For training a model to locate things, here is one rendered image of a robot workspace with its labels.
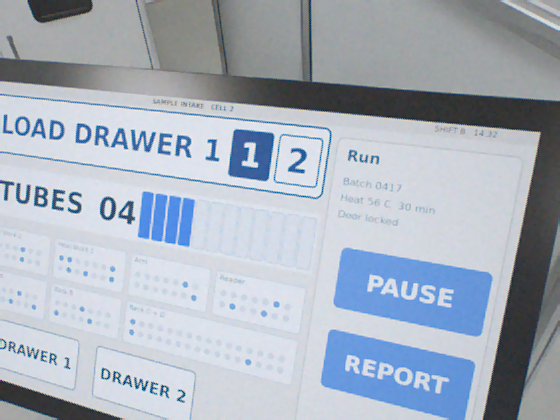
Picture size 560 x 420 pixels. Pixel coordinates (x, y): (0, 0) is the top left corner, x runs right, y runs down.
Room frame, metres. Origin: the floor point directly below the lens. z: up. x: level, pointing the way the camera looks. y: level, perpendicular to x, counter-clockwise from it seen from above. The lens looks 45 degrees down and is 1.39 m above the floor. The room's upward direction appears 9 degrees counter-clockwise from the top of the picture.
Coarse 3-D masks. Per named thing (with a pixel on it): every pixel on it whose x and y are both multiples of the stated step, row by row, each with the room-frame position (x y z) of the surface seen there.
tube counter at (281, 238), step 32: (128, 192) 0.34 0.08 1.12; (160, 192) 0.33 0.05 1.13; (96, 224) 0.33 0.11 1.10; (128, 224) 0.32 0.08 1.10; (160, 224) 0.31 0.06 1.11; (192, 224) 0.30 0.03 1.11; (224, 224) 0.29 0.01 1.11; (256, 224) 0.29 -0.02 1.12; (288, 224) 0.28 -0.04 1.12; (224, 256) 0.28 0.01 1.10; (256, 256) 0.27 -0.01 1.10; (288, 256) 0.26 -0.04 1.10
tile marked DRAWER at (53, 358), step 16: (0, 320) 0.31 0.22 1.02; (0, 336) 0.31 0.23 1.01; (16, 336) 0.30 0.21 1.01; (32, 336) 0.29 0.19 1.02; (48, 336) 0.29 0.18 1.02; (64, 336) 0.28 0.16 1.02; (0, 352) 0.30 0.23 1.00; (16, 352) 0.29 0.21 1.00; (32, 352) 0.29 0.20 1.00; (48, 352) 0.28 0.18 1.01; (64, 352) 0.28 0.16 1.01; (0, 368) 0.29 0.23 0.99; (16, 368) 0.28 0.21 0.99; (32, 368) 0.28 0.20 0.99; (48, 368) 0.27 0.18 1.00; (64, 368) 0.27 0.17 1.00; (64, 384) 0.26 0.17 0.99
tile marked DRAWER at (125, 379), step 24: (96, 360) 0.26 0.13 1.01; (120, 360) 0.25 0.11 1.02; (144, 360) 0.25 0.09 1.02; (96, 384) 0.25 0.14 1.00; (120, 384) 0.24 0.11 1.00; (144, 384) 0.24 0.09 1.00; (168, 384) 0.23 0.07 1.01; (192, 384) 0.22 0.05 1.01; (144, 408) 0.22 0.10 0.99; (168, 408) 0.22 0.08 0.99; (192, 408) 0.21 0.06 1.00
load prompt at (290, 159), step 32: (0, 96) 0.44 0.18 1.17; (0, 128) 0.42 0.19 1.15; (32, 128) 0.41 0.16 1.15; (64, 128) 0.40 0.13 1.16; (96, 128) 0.38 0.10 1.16; (128, 128) 0.37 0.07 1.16; (160, 128) 0.36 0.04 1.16; (192, 128) 0.35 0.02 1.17; (224, 128) 0.34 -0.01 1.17; (256, 128) 0.33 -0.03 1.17; (288, 128) 0.32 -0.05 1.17; (320, 128) 0.31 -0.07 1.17; (64, 160) 0.38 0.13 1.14; (96, 160) 0.37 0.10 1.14; (128, 160) 0.36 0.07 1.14; (160, 160) 0.35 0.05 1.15; (192, 160) 0.33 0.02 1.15; (224, 160) 0.32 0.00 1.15; (256, 160) 0.32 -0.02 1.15; (288, 160) 0.31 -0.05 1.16; (320, 160) 0.30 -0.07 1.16; (288, 192) 0.29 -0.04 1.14; (320, 192) 0.28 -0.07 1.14
